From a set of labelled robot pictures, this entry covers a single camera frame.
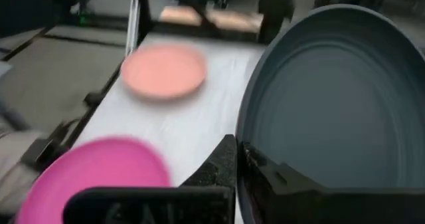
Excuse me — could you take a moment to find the peach plate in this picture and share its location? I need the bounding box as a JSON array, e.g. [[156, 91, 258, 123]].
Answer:
[[120, 43, 207, 101]]

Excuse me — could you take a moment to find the black table clamp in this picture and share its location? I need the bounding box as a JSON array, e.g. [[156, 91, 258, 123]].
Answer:
[[19, 119, 82, 173]]

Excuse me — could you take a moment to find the large magenta plate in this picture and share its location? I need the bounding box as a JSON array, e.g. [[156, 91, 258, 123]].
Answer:
[[15, 136, 172, 224]]

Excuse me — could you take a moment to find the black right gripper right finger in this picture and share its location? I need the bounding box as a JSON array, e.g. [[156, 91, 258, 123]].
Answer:
[[236, 140, 425, 224]]

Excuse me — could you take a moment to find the light wooden shelf board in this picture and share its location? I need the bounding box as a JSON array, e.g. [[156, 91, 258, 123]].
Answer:
[[158, 5, 265, 34]]

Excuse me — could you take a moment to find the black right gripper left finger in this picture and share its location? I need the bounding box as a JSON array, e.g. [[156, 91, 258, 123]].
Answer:
[[180, 134, 237, 189]]

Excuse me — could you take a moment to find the black frame post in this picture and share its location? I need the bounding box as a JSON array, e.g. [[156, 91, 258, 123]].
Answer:
[[127, 0, 154, 47]]

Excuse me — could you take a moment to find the dark grey-blue plate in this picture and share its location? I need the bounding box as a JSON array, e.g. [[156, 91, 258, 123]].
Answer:
[[234, 3, 425, 224]]

